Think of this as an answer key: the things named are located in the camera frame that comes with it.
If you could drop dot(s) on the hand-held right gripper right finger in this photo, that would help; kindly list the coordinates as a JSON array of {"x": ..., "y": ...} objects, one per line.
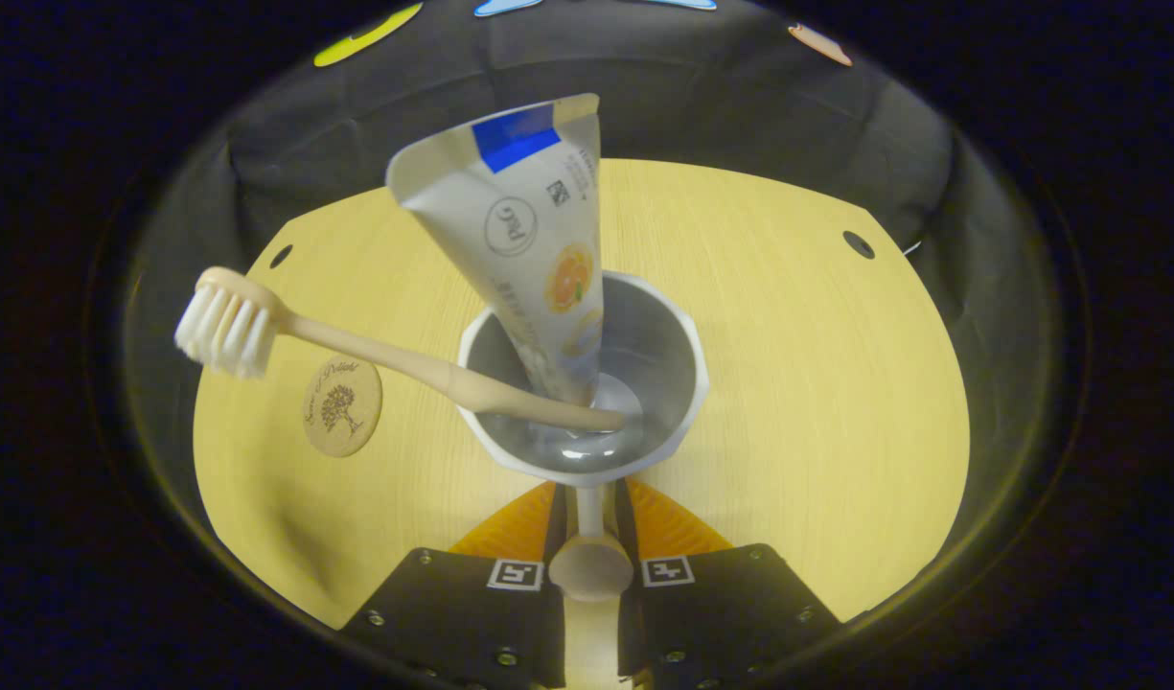
[{"x": 682, "y": 623}]

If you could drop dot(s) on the white toothpaste tube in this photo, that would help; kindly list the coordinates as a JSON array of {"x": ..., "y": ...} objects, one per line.
[{"x": 519, "y": 220}]

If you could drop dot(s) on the round cork coaster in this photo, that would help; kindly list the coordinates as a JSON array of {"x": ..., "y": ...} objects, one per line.
[{"x": 342, "y": 407}]

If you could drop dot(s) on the beige toothbrush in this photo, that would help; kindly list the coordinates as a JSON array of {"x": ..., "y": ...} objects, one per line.
[{"x": 385, "y": 356}]

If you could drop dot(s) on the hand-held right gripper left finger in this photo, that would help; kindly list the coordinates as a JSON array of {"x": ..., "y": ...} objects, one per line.
[{"x": 471, "y": 623}]

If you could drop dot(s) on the light wooden desktop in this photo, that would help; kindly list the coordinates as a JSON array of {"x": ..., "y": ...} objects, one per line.
[{"x": 817, "y": 402}]

